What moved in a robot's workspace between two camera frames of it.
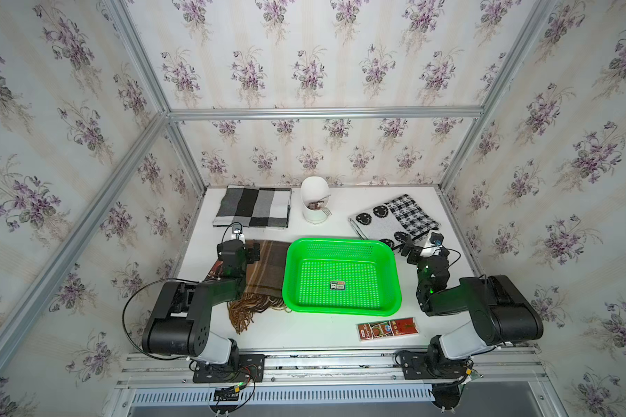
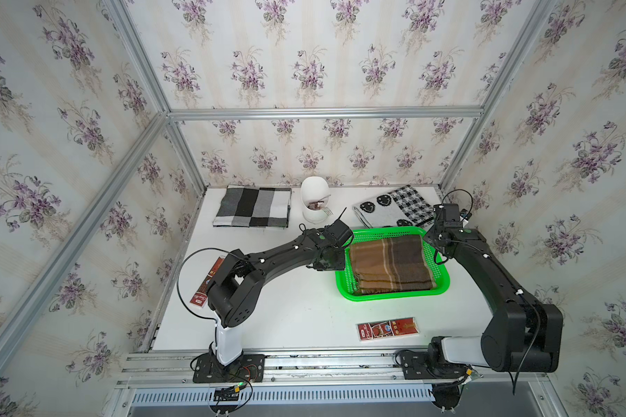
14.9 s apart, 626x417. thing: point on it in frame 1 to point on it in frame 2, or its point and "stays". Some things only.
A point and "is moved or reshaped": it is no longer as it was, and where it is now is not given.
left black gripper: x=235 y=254 to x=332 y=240
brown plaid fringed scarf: x=264 y=289 is moved or reshaped
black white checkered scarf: x=255 y=207 stays
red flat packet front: x=392 y=327 stays
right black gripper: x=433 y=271 to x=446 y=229
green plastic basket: x=342 y=276 is moved or reshaped
